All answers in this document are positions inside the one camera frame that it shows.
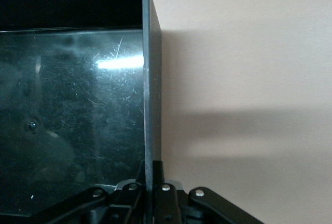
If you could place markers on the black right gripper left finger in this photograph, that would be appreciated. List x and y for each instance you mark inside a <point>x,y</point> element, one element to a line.
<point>124,203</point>

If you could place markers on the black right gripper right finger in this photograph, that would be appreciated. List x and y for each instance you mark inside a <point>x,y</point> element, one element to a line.
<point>176,206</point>

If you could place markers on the black rectangular plastic box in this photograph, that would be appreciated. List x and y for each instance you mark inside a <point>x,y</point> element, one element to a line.
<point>77,91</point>

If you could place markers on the brown paper table cover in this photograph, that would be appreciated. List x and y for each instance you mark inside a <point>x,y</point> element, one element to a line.
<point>246,78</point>

